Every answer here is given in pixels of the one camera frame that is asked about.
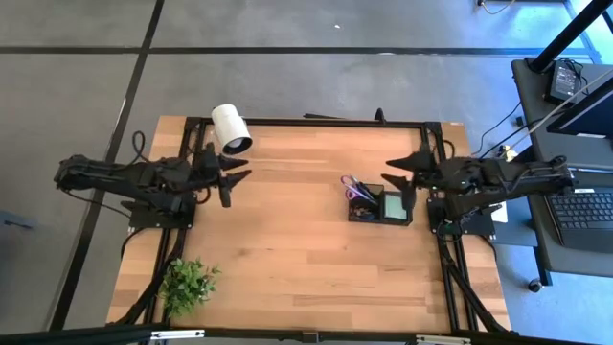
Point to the black aluminium table frame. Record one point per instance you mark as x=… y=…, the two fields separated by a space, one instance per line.
x=311 y=122

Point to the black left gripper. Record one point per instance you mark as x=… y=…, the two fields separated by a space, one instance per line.
x=210 y=167

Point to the black mesh desk organizer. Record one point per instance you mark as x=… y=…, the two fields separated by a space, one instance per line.
x=378 y=222

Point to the black computer monitor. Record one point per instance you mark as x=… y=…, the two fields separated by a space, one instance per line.
x=594 y=115

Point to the black diagonal beam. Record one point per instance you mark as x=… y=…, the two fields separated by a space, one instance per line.
x=570 y=33

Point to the black caster wheel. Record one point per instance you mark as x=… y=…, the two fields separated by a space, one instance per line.
x=535 y=286

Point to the green sticky note pad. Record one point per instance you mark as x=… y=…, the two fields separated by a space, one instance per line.
x=396 y=206

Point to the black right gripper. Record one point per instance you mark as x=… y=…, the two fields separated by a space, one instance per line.
x=426 y=172

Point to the silver rig bracket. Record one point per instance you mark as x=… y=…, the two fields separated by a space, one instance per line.
x=443 y=340
x=177 y=334

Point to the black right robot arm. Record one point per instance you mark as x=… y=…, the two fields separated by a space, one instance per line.
x=503 y=177

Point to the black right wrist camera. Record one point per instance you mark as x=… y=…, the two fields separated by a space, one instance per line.
x=408 y=200

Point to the yellow power plug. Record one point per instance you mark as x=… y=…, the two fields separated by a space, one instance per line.
x=507 y=152

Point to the green artificial plant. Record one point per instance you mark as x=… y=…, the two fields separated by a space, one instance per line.
x=187 y=287

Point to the black laptop keyboard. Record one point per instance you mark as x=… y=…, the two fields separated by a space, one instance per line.
x=584 y=215

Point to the white paper sheet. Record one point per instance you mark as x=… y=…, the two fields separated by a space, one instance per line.
x=500 y=213

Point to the black frame bracket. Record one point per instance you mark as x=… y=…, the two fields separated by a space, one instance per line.
x=380 y=116

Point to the black power adapter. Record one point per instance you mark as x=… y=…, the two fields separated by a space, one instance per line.
x=562 y=81

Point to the black floor stand base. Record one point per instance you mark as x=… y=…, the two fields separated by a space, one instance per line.
x=321 y=116

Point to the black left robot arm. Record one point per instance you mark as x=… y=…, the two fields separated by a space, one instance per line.
x=120 y=175

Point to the dark grey desk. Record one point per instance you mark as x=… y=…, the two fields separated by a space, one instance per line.
x=531 y=120
x=574 y=263

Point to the black overhead rig bar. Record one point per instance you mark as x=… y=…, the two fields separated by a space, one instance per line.
x=72 y=335

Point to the small black plug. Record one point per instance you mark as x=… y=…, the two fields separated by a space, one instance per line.
x=519 y=121

